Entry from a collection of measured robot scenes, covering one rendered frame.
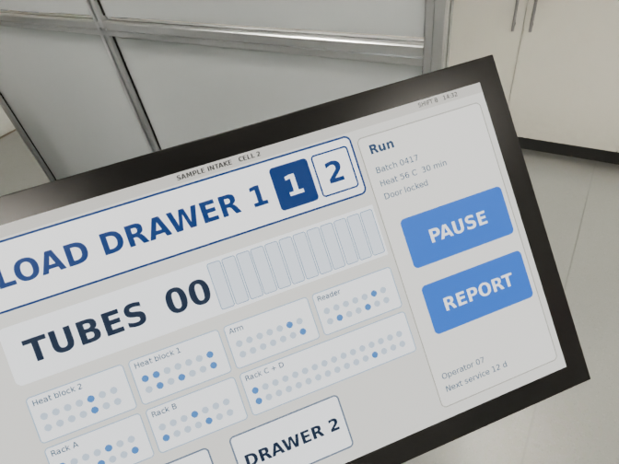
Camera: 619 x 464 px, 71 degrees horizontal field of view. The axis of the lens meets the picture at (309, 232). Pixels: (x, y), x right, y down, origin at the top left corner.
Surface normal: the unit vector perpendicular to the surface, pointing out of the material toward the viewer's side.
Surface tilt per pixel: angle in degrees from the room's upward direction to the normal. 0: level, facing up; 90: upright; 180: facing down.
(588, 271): 0
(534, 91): 90
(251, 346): 50
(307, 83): 90
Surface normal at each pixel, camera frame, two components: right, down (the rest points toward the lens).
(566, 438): -0.13, -0.73
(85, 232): 0.17, 0.00
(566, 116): -0.51, 0.63
